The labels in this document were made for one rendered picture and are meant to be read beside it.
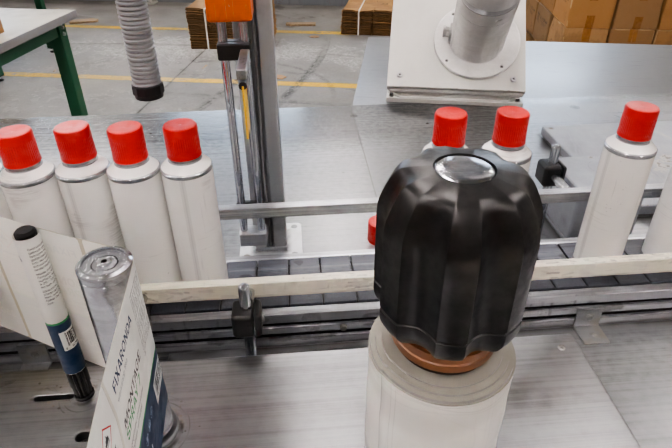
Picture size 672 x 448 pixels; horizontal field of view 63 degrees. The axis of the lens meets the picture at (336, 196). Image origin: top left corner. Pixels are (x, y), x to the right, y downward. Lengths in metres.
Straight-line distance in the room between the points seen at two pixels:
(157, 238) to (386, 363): 0.35
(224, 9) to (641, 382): 0.58
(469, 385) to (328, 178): 0.68
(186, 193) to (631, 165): 0.46
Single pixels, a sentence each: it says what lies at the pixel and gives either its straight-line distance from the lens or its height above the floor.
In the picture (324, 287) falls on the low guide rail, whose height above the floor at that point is 0.90.
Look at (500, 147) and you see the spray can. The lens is 0.59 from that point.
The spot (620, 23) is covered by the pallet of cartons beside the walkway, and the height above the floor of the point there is 0.43.
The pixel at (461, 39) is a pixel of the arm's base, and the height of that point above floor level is 0.98.
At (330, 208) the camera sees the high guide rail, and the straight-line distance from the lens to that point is 0.64.
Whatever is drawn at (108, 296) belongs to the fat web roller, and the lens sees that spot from 0.41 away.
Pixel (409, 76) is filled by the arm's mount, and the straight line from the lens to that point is 1.27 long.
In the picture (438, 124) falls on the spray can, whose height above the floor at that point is 1.08.
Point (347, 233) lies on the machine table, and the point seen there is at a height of 0.83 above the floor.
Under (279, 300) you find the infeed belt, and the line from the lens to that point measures 0.63.
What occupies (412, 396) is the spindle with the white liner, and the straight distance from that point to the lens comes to 0.31.
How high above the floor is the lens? 1.30
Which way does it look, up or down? 32 degrees down
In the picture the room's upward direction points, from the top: straight up
